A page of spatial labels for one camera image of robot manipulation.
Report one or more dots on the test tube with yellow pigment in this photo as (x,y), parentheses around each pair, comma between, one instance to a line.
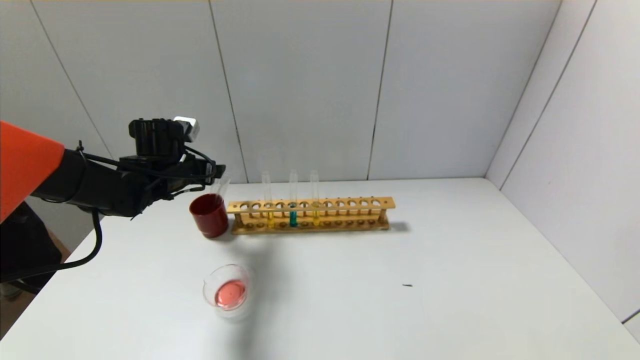
(270,220)
(315,218)

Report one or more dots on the orange and black left arm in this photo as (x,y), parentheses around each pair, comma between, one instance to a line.
(30,165)

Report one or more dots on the test tube with red pigment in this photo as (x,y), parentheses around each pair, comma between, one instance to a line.
(225,187)

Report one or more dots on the wooden test tube rack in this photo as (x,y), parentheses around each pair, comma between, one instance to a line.
(350,204)

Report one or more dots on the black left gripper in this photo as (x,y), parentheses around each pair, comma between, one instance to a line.
(209,172)

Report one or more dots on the test tube with teal pigment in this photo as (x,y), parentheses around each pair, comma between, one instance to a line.
(293,219)

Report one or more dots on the grey and black wrist camera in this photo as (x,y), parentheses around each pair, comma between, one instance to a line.
(155,137)

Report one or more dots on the clear glass beaker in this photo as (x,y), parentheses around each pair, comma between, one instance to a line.
(230,295)

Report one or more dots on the dark red cup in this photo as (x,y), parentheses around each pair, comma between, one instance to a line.
(210,220)

